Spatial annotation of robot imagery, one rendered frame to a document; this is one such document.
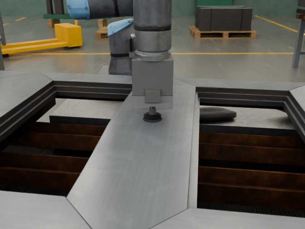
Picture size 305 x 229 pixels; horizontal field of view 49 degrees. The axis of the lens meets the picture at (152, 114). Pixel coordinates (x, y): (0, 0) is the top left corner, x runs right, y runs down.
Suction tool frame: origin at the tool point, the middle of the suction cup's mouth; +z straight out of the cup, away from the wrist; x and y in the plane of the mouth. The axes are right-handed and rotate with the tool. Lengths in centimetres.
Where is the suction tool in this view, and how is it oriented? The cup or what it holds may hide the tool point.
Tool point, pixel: (152, 123)
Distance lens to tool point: 74.4
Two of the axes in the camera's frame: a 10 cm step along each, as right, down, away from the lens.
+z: 0.0, 9.2, 3.9
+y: 10.0, 0.0, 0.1
